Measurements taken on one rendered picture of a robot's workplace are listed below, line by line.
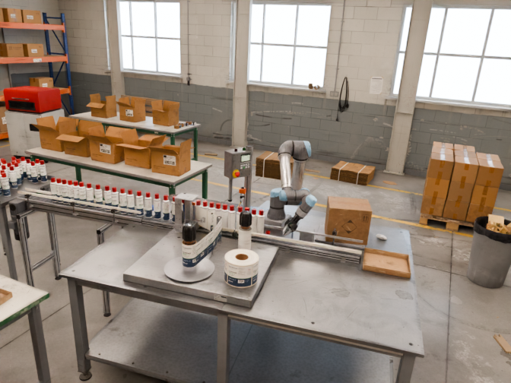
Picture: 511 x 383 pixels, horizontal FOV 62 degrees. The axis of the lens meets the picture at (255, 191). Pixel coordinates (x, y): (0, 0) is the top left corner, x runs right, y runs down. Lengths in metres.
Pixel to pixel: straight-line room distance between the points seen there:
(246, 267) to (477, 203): 4.05
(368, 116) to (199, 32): 3.83
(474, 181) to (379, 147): 2.71
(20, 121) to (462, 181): 6.86
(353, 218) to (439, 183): 2.91
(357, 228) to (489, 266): 1.94
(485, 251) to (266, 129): 5.31
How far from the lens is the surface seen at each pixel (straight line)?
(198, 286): 2.50
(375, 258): 3.07
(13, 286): 2.90
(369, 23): 8.05
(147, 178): 4.64
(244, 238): 2.75
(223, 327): 2.50
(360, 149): 8.24
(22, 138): 8.27
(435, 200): 5.95
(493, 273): 4.81
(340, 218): 3.09
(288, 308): 2.44
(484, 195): 5.93
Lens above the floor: 2.24
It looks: 20 degrees down
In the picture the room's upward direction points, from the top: 3 degrees clockwise
